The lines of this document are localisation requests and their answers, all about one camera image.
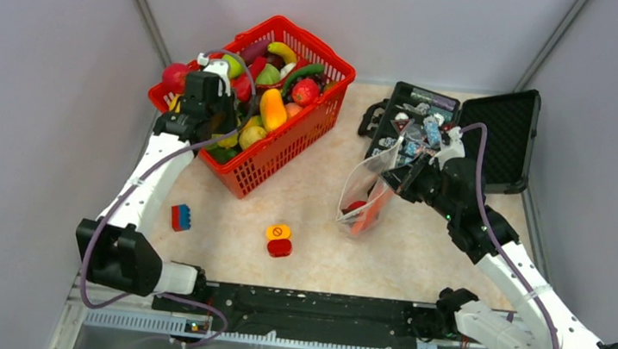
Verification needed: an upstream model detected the green toy pear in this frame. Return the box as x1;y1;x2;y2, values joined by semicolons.
222;54;245;80

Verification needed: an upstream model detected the red plastic basket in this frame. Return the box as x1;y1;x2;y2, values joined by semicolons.
138;3;362;211

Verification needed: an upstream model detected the red toy apple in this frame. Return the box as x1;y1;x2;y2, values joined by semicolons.
340;200;366;215
161;63;191;95

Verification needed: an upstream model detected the red blue building block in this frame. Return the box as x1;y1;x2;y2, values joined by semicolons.
170;204;191;233

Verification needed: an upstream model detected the red toy chili pepper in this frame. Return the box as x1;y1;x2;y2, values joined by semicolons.
232;57;267;103

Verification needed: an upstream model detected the yellow orange toy mango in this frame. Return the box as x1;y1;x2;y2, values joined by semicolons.
259;88;288;132

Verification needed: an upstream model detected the clear zip top bag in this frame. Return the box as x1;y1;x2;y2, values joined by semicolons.
335;136;408;238

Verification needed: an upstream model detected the orange toy carrot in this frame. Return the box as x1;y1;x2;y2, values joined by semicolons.
351;188;395;237

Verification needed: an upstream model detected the black open case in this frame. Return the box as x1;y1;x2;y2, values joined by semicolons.
357;81;542;195

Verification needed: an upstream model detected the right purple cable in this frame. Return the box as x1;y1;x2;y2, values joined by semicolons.
436;120;589;349

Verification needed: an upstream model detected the yellow and red button toy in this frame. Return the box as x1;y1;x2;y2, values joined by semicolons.
265;224;293;258

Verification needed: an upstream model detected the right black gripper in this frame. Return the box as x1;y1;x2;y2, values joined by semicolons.
376;146;465;222

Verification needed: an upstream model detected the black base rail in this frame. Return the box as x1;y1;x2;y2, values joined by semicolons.
152;282;472;349

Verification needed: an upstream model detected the green toy cucumber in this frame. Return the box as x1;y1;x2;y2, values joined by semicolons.
281;63;325;97

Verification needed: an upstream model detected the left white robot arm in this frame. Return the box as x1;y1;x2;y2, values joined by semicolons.
76;53;238;313

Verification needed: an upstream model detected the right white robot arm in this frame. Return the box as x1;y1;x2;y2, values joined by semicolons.
381;158;618;349

